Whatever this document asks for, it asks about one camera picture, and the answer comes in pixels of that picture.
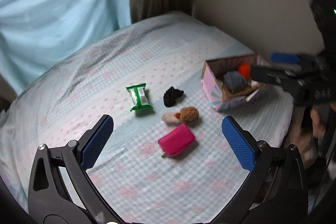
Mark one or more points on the checked bed sheet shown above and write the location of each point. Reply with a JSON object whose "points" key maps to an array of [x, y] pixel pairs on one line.
{"points": [[131, 174]]}

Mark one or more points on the orange fluffy pompom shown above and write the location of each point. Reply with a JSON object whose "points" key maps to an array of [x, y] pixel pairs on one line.
{"points": [[245, 70]]}

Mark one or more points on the person's right hand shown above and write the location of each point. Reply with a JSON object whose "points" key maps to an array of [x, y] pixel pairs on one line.
{"points": [[318, 127]]}

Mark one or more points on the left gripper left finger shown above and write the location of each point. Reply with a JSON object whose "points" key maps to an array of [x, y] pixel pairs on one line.
{"points": [[60, 191]]}

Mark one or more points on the green wet wipes packet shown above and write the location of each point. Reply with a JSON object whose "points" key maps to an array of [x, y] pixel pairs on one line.
{"points": [[139, 97]]}

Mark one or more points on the grey soft item in box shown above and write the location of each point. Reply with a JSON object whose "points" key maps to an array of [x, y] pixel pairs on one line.
{"points": [[234, 81]]}

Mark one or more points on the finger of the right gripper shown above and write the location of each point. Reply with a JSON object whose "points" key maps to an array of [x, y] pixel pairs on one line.
{"points": [[272, 75], [284, 58]]}

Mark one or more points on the light blue curtain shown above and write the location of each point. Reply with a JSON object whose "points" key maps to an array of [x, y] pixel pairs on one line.
{"points": [[37, 34]]}

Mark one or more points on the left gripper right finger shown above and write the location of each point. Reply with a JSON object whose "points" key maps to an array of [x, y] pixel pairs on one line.
{"points": [[274, 190]]}

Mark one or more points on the pink cardboard box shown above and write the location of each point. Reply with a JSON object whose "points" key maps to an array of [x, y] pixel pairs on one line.
{"points": [[218, 94]]}

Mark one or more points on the brown pink plush toy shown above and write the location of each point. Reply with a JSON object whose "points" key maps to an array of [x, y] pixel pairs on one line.
{"points": [[186, 115]]}

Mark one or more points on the magenta zip pouch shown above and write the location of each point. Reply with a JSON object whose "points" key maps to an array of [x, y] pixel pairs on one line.
{"points": [[177, 141]]}

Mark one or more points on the black scrunchie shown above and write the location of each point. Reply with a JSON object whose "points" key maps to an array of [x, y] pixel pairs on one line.
{"points": [[171, 95]]}

